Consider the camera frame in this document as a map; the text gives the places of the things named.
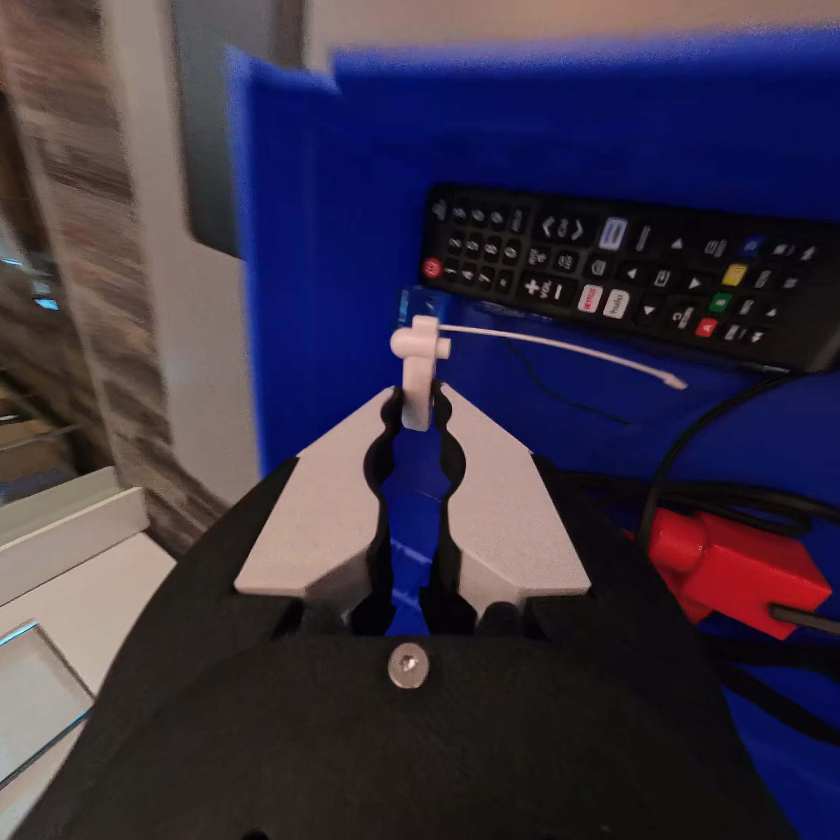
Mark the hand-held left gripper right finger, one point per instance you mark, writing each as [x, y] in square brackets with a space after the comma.
[518, 525]

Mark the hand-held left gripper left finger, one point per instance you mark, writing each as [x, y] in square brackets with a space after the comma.
[308, 525]

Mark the white plastic hook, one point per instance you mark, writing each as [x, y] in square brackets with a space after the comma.
[418, 374]

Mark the blue plastic bin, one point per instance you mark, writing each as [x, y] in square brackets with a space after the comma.
[367, 229]

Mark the red plastic block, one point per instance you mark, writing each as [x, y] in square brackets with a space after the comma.
[735, 571]

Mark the small translucent blue piece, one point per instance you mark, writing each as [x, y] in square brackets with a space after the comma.
[426, 303]

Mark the black remote control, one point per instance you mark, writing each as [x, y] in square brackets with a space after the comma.
[656, 275]

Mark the clear glass panel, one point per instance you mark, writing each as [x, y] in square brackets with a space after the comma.
[33, 695]

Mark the dark wall panel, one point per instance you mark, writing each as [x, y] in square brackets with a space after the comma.
[210, 131]

